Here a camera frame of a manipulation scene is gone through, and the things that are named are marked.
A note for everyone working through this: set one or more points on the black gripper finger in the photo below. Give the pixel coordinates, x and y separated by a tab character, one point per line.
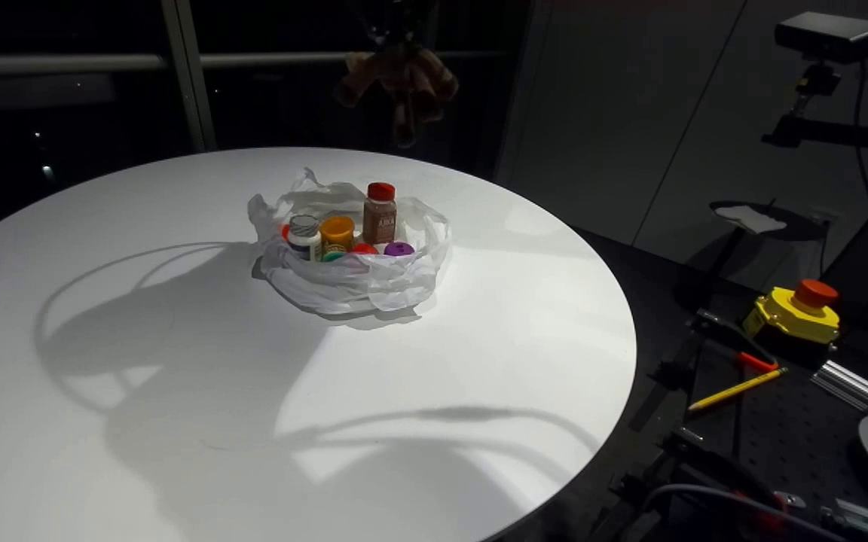
384	25
411	25

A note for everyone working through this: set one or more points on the brown moose plush toy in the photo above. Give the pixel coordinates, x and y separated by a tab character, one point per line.
404	85

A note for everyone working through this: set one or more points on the red lid spice jar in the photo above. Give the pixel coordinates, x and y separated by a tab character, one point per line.
379	214

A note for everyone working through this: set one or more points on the white lid pill bottle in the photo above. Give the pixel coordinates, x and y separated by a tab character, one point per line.
301	231

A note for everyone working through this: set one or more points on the white plastic bag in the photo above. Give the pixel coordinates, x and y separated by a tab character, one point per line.
353	288

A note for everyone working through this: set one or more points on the purple toy fruit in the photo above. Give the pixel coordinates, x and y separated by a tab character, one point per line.
399	249

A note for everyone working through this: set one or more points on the grey horizontal railing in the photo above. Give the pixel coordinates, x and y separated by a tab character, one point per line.
72	63

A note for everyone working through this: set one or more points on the white flat sheet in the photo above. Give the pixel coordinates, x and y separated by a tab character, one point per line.
752	219

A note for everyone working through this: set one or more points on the yellow emergency stop button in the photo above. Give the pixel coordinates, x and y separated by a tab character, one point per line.
792	312

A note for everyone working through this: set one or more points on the yellow pencil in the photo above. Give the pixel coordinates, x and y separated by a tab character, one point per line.
737	388

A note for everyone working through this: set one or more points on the black perforated breadboard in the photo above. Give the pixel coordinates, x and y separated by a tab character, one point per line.
754	440

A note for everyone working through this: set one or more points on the grey window post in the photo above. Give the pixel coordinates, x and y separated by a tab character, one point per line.
187	76

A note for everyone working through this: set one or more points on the black camera on stand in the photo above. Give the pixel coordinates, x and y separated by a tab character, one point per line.
832	34

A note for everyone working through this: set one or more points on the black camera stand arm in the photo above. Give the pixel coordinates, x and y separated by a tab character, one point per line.
837	130

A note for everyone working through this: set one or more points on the aluminium extrusion rail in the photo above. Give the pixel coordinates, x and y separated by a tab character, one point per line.
856	384

